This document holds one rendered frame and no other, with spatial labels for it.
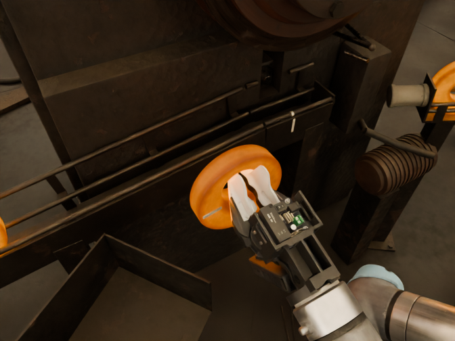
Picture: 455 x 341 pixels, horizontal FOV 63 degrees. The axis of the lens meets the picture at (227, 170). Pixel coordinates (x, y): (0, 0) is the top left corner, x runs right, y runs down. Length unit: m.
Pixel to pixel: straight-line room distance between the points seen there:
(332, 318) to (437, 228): 1.29
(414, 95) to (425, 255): 0.74
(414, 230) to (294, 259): 1.24
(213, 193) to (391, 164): 0.66
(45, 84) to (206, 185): 0.37
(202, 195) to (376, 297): 0.29
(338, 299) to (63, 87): 0.56
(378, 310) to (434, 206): 1.23
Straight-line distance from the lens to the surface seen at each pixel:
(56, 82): 0.74
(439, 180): 1.90
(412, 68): 2.59
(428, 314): 0.58
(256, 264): 0.56
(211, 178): 0.52
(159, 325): 0.70
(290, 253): 0.46
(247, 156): 0.53
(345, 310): 0.47
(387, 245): 1.58
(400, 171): 1.11
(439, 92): 1.09
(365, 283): 0.62
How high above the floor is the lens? 1.26
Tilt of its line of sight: 48 degrees down
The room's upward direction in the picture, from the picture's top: straight up
